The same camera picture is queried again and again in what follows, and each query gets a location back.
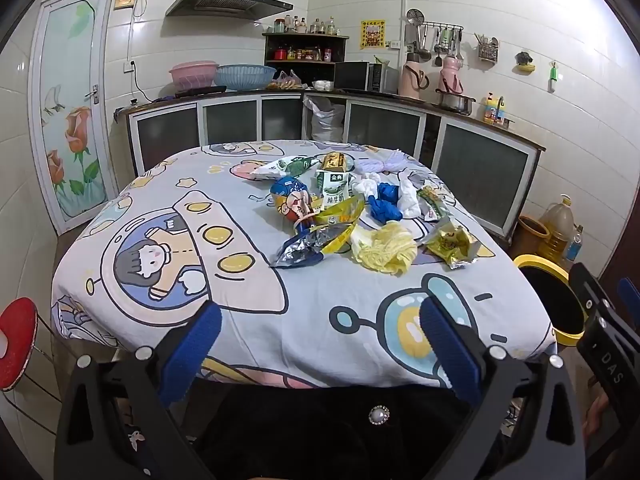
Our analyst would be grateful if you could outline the red round stool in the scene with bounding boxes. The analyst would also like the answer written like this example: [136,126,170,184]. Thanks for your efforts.
[0,297,116,436]

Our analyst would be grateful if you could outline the row of condiment bottles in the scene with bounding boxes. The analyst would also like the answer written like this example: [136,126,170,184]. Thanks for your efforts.
[272,15,341,35]

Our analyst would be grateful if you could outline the white purple striped bag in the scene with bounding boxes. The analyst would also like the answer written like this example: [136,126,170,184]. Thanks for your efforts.
[357,149,418,176]

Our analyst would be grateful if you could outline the hanging kitchen utensils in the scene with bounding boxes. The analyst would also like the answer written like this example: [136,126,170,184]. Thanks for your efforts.
[402,8,466,67]

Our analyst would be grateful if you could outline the brown ceramic jar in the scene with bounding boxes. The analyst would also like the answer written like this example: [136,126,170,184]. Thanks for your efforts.
[515,215,551,261]

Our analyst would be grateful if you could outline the yellow rimmed trash bin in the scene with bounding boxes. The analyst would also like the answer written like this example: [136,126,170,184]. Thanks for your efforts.
[512,254,588,347]

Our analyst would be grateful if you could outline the green white milk carton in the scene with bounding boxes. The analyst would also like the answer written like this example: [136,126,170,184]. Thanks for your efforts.
[315,170,351,211]

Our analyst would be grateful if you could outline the kitchen counter cabinet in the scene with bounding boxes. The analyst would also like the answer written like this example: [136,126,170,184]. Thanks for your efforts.
[117,89,547,241]

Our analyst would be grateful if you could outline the pink thermos jug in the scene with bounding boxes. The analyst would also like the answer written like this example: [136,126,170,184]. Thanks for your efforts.
[438,56,463,93]

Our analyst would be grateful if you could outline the black microwave oven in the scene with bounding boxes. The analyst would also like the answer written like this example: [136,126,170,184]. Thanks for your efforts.
[333,61,398,93]

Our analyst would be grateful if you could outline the yellow plastic bag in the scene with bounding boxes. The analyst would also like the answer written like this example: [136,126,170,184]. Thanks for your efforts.
[350,222,418,276]

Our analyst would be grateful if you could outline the white woven sack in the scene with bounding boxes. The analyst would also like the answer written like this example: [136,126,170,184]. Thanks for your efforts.
[303,97,346,142]

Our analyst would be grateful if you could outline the yellow snack wrapper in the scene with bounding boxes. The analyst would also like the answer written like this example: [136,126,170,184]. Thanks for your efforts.
[312,195,366,226]

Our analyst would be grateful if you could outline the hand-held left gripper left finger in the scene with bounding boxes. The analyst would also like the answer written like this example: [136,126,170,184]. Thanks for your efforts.
[54,301,223,480]

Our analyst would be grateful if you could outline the yellow wall poster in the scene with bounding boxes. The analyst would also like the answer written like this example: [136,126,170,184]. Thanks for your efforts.
[360,20,386,51]

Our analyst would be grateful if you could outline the clear water bottle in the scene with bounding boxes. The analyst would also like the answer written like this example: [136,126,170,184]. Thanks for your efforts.
[565,225,585,263]

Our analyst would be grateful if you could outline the yellow cooking oil bottle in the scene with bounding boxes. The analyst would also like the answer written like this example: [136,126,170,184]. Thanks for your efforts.
[539,194,576,261]

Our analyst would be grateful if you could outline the blue plastic basket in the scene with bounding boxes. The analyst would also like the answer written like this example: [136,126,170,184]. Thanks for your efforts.
[215,64,277,92]

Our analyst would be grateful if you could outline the silver foil packet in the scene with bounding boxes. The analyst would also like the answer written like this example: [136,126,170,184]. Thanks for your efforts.
[270,222,356,268]

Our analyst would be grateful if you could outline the blue red snack packet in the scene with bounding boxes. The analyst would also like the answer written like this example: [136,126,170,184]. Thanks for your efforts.
[270,176,326,233]

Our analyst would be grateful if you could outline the flower printed glass door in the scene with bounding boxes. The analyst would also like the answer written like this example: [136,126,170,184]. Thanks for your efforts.
[30,0,118,236]

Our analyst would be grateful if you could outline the clear bag of food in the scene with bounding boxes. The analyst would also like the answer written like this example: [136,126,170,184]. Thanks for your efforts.
[267,71,303,92]

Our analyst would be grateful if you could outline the green snack wrapper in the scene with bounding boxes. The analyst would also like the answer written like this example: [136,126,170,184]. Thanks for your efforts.
[417,185,453,221]

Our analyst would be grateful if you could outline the pink plastic basin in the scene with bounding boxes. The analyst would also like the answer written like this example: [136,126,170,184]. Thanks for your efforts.
[168,61,220,92]

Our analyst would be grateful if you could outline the row of shelf jars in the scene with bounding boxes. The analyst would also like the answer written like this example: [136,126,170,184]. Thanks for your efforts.
[272,46,333,63]

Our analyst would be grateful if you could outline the blue glove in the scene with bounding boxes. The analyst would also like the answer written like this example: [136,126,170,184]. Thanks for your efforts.
[369,199,403,223]
[377,182,403,206]

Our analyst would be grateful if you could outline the dark corner shelf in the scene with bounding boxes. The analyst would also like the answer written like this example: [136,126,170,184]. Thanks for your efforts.
[262,32,349,66]

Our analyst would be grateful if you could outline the yellow paper box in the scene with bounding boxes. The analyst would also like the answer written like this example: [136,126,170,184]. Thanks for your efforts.
[321,151,351,173]

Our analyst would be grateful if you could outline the beige thermos jug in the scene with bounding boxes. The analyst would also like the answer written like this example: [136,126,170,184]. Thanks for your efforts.
[398,52,428,100]

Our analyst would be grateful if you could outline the crumpled yellow wrapper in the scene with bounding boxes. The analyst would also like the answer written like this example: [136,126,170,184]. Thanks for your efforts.
[425,217,483,271]

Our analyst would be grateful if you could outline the black garment with pearl button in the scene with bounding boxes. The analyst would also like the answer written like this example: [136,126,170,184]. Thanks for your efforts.
[190,380,501,480]

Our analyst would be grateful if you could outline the cartoon printed tablecloth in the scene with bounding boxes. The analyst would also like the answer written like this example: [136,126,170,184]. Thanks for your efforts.
[50,140,558,391]

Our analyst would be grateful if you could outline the steel cooking pot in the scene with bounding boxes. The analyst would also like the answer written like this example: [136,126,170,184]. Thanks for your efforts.
[436,91,477,115]

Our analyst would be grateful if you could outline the green white snack bag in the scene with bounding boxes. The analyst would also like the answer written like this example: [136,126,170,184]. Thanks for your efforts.
[250,155,321,181]

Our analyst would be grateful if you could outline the black induction cooker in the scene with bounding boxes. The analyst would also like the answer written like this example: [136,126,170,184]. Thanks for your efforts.
[174,86,227,98]

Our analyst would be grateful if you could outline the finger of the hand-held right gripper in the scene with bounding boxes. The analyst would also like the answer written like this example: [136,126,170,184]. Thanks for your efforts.
[617,276,640,317]
[569,261,640,402]

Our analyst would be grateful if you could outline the wire chopstick holder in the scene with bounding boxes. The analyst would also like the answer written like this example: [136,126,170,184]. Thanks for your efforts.
[475,32,501,61]

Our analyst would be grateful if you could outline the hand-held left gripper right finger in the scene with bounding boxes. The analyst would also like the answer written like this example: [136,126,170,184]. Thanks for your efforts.
[419,296,587,480]

